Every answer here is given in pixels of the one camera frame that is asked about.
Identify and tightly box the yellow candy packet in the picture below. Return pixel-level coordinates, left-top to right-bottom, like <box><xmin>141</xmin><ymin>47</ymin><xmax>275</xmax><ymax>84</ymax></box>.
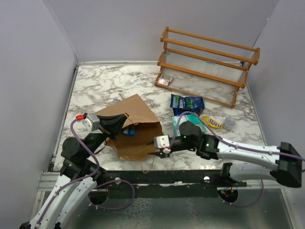
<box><xmin>202</xmin><ymin>116</ymin><xmax>224</xmax><ymax>129</ymax></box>

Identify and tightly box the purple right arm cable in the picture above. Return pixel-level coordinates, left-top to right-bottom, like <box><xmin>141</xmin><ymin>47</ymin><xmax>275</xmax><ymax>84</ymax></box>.
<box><xmin>164</xmin><ymin>111</ymin><xmax>305</xmax><ymax>207</ymax></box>

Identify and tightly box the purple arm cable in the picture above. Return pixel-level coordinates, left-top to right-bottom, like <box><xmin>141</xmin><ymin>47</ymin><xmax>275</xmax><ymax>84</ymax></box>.
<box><xmin>35</xmin><ymin>114</ymin><xmax>135</xmax><ymax>229</ymax></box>
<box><xmin>164</xmin><ymin>111</ymin><xmax>305</xmax><ymax>207</ymax></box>

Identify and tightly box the small clear plastic cup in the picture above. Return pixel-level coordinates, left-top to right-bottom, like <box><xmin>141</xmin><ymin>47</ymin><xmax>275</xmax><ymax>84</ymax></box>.
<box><xmin>224</xmin><ymin>117</ymin><xmax>236</xmax><ymax>130</ymax></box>

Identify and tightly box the brown paper bag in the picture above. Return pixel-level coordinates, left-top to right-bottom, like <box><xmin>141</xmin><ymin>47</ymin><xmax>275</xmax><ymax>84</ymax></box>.
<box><xmin>96</xmin><ymin>94</ymin><xmax>163</xmax><ymax>162</ymax></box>

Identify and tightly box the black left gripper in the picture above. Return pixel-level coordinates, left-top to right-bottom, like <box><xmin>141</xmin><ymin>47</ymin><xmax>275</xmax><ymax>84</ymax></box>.
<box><xmin>83</xmin><ymin>112</ymin><xmax>129</xmax><ymax>158</ymax></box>

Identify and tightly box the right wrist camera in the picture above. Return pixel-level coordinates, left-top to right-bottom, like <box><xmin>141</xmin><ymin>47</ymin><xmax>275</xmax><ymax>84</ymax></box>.
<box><xmin>153</xmin><ymin>135</ymin><xmax>171</xmax><ymax>154</ymax></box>

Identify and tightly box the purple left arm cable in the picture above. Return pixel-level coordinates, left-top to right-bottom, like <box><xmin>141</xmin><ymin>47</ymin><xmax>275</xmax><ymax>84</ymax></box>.
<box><xmin>35</xmin><ymin>114</ymin><xmax>135</xmax><ymax>229</ymax></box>

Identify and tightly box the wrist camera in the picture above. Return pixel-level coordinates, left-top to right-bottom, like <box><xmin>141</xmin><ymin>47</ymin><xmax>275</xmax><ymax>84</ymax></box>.
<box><xmin>153</xmin><ymin>135</ymin><xmax>171</xmax><ymax>154</ymax></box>
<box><xmin>82</xmin><ymin>114</ymin><xmax>100</xmax><ymax>132</ymax></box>

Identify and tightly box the blue snack bar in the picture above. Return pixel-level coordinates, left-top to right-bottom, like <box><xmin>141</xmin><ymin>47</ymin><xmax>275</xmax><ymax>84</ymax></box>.
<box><xmin>122</xmin><ymin>125</ymin><xmax>135</xmax><ymax>136</ymax></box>

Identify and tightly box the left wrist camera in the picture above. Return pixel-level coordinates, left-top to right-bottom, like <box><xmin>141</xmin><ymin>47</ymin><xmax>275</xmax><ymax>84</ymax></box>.
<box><xmin>82</xmin><ymin>114</ymin><xmax>100</xmax><ymax>132</ymax></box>

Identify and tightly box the green snack packet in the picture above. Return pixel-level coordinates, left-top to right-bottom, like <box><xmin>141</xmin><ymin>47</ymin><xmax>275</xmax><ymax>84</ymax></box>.
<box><xmin>172</xmin><ymin>114</ymin><xmax>206</xmax><ymax>136</ymax></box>

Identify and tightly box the orange wooden shelf rack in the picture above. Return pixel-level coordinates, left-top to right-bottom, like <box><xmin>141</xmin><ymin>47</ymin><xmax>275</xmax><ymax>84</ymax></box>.
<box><xmin>154</xmin><ymin>27</ymin><xmax>261</xmax><ymax>108</ymax></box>

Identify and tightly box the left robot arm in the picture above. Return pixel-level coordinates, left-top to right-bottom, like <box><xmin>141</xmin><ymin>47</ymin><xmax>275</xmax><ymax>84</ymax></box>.
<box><xmin>20</xmin><ymin>114</ymin><xmax>128</xmax><ymax>229</ymax></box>

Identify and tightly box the small red white box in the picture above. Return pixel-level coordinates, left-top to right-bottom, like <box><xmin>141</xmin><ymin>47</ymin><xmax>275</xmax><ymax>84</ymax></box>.
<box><xmin>157</xmin><ymin>77</ymin><xmax>173</xmax><ymax>86</ymax></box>

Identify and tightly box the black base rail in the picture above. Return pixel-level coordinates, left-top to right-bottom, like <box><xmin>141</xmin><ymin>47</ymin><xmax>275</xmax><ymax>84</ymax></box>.
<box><xmin>94</xmin><ymin>168</ymin><xmax>246</xmax><ymax>199</ymax></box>

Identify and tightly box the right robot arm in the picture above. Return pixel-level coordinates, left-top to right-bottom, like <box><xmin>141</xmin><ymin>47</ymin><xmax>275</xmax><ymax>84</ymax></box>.
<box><xmin>149</xmin><ymin>121</ymin><xmax>303</xmax><ymax>188</ymax></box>

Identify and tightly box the dark blue chips bag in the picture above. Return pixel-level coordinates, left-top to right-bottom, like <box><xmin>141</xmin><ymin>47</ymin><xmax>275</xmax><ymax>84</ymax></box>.
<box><xmin>173</xmin><ymin>106</ymin><xmax>205</xmax><ymax>116</ymax></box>

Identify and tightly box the blue Bonk snack bag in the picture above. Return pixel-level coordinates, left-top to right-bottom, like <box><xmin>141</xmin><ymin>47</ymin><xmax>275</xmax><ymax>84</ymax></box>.
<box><xmin>170</xmin><ymin>94</ymin><xmax>205</xmax><ymax>111</ymax></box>

